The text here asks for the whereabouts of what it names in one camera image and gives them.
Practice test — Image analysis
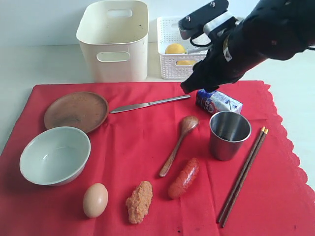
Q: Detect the brown wooden plate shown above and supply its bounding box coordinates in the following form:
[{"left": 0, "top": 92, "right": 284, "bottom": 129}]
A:
[{"left": 44, "top": 91, "right": 109, "bottom": 133}]

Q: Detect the pale green ceramic bowl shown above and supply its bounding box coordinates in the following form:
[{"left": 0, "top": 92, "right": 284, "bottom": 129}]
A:
[{"left": 19, "top": 126, "right": 91, "bottom": 186}]

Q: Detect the stainless steel cup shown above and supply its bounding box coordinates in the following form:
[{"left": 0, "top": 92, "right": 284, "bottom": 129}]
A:
[{"left": 209, "top": 111, "right": 252, "bottom": 161}]

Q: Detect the red sausage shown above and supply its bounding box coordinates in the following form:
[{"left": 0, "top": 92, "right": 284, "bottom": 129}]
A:
[{"left": 168, "top": 158, "right": 199, "bottom": 199}]

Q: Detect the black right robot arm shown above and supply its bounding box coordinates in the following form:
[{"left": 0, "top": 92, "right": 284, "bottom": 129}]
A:
[{"left": 178, "top": 0, "right": 315, "bottom": 93}]

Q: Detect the brown wooden spoon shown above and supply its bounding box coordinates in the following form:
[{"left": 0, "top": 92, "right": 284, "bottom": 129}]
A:
[{"left": 159, "top": 116, "right": 199, "bottom": 177}]

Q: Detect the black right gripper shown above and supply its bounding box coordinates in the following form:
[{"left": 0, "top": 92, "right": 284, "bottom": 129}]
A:
[{"left": 181, "top": 22, "right": 266, "bottom": 94}]

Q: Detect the brown egg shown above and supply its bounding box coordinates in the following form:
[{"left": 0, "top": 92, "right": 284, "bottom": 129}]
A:
[{"left": 83, "top": 183, "right": 108, "bottom": 218}]

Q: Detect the blue white milk carton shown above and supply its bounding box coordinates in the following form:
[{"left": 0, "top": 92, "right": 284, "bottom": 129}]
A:
[{"left": 195, "top": 89, "right": 243, "bottom": 115}]

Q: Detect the yellow cheese wedge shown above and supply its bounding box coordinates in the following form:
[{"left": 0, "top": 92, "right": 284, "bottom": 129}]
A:
[{"left": 176, "top": 60, "right": 196, "bottom": 66}]

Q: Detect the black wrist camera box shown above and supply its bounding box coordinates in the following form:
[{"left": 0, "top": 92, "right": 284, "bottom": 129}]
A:
[{"left": 178, "top": 0, "right": 229, "bottom": 40}]

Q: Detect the white perforated plastic basket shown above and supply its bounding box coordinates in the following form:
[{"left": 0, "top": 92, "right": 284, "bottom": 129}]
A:
[{"left": 157, "top": 16, "right": 207, "bottom": 80}]

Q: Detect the stainless steel table knife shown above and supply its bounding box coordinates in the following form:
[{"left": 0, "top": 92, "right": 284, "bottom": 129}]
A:
[{"left": 110, "top": 95, "right": 191, "bottom": 114}]

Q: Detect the right dark wooden chopstick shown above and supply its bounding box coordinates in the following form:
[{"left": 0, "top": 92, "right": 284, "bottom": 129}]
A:
[{"left": 220, "top": 128, "right": 269, "bottom": 228}]

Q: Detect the red tablecloth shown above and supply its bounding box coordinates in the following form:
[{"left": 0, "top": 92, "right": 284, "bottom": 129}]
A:
[{"left": 0, "top": 81, "right": 315, "bottom": 236}]

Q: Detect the yellow lemon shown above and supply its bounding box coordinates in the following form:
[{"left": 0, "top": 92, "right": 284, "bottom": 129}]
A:
[{"left": 165, "top": 43, "right": 187, "bottom": 54}]

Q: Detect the cream plastic tub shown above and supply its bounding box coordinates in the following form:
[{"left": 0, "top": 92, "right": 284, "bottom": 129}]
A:
[{"left": 76, "top": 0, "right": 149, "bottom": 82}]

